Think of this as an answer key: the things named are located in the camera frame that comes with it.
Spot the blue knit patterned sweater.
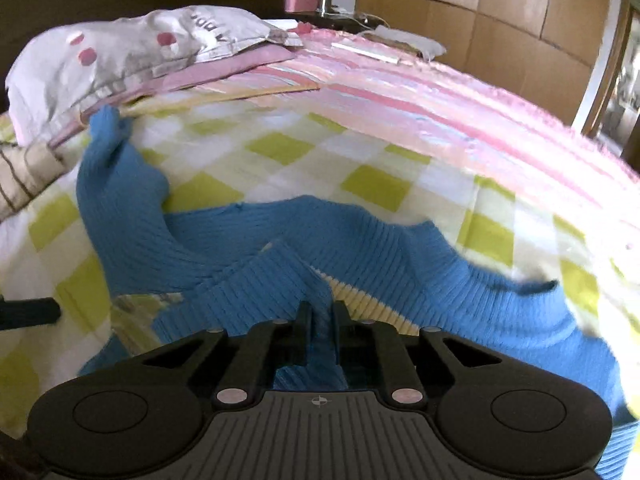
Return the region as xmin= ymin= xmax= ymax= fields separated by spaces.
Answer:
xmin=76 ymin=106 xmax=639 ymax=479

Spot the beige brown striped sweater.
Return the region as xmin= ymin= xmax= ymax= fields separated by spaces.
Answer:
xmin=0 ymin=142 xmax=66 ymax=221

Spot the checkered green white bedsheet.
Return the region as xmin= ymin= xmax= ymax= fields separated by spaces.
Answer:
xmin=1 ymin=98 xmax=639 ymax=437

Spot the grey pillow with red dots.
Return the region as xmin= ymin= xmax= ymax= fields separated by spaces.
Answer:
xmin=6 ymin=6 xmax=303 ymax=146

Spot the pink striped quilt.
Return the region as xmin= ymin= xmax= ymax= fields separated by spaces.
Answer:
xmin=49 ymin=27 xmax=640 ymax=187

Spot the white cloth on nightstand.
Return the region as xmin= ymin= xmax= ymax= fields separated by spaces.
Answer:
xmin=372 ymin=25 xmax=447 ymax=61

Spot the wooden wardrobe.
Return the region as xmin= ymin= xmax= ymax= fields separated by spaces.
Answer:
xmin=356 ymin=0 xmax=611 ymax=125

